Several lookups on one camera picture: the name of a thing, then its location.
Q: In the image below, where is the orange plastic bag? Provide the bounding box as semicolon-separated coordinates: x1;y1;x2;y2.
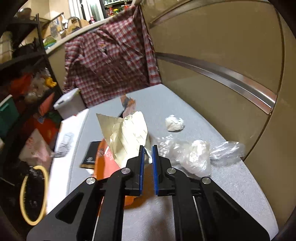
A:
93;140;144;193

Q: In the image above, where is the green plastic storage box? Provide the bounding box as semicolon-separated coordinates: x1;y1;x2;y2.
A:
0;94;19;138

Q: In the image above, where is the white paper with drawing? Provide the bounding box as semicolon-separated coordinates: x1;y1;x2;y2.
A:
46;109;89;214

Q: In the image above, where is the white lidded plastic bin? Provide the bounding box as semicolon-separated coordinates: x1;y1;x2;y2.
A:
54;88;86;120

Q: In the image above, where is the pink white plastic bag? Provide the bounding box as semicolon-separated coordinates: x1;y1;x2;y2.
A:
18;129;53;170

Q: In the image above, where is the small colourful snack wrapper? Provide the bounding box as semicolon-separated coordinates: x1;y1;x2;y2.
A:
120;95;136;118

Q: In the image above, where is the beige paper bag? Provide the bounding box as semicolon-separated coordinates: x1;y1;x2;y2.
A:
96;111;151;168

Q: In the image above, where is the red plaid shirt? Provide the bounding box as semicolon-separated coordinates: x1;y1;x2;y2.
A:
63;6;161;108

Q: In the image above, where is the black booklet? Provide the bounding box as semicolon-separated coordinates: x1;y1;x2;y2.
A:
80;141;101;169

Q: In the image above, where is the yellow rimmed trash bin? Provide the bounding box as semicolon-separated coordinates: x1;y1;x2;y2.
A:
19;165;49;226

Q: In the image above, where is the crumpled white tissue ball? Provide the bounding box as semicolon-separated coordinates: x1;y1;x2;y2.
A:
165;114;185;132

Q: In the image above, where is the clear plastic wrapper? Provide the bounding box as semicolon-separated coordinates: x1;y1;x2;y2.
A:
210;141;245;166

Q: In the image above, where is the black metal shelving rack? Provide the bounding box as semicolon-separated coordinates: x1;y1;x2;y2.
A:
1;14;62;161

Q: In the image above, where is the steel pot on shelf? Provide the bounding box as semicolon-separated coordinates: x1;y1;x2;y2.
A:
0;31;13;64

